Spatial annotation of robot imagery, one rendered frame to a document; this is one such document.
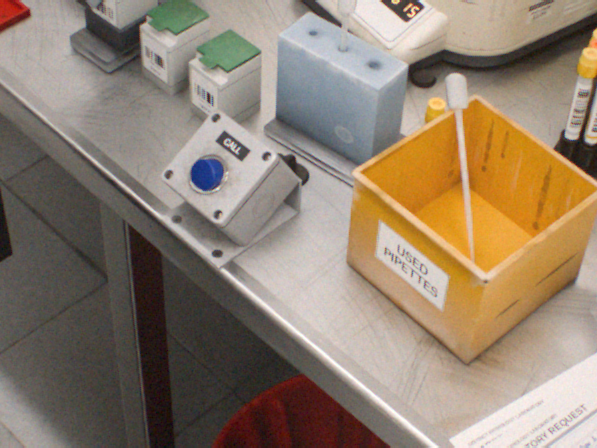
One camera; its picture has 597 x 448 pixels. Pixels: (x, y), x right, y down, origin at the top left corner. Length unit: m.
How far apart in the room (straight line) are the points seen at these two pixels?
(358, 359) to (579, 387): 0.16
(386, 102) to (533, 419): 0.28
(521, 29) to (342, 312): 0.34
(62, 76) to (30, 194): 1.13
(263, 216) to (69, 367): 1.07
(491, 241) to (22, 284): 1.25
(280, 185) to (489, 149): 0.17
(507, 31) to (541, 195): 0.21
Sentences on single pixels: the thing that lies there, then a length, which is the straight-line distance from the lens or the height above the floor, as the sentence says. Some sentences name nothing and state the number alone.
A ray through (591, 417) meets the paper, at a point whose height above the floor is 0.89.
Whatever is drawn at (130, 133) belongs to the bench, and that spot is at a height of 0.87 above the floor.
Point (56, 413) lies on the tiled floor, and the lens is 1.99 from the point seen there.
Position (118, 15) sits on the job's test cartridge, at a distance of 1.14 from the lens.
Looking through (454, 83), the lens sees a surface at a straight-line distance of 0.98.
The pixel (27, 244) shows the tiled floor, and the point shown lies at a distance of 2.20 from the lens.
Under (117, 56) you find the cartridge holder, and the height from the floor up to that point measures 0.89.
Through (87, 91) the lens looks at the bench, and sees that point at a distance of 1.14.
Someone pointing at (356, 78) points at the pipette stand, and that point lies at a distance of 1.00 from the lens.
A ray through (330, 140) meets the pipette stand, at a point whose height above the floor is 0.89.
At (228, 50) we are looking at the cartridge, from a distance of 1.07.
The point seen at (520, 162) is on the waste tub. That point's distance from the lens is 1.00.
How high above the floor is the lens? 1.63
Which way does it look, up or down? 47 degrees down
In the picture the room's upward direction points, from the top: 3 degrees clockwise
